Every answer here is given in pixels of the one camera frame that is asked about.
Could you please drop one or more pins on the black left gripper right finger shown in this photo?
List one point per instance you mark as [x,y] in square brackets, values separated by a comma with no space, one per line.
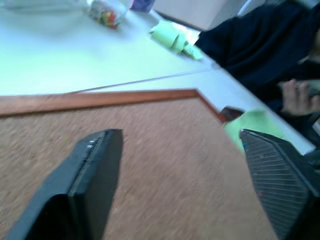
[277,180]

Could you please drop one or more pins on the purple box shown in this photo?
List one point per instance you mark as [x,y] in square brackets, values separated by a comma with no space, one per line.
[142,5]

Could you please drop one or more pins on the clear bag of colourful pins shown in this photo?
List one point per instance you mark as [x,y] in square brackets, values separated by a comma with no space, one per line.
[106,13]

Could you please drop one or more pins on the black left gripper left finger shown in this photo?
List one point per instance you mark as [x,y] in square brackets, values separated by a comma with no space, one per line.
[82,190]

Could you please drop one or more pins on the cork board with wooden frame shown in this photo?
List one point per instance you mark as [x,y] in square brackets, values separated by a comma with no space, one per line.
[160,160]

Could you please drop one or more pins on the green sticky note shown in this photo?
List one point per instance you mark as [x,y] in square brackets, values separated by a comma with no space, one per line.
[252,125]

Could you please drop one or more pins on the cardboard box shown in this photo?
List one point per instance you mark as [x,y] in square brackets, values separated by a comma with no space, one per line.
[197,11]

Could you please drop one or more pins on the person in dark clothes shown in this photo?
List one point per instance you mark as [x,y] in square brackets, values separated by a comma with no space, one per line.
[265,42]

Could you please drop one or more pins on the person's bare hand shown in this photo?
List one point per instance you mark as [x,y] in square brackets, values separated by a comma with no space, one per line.
[297,98]

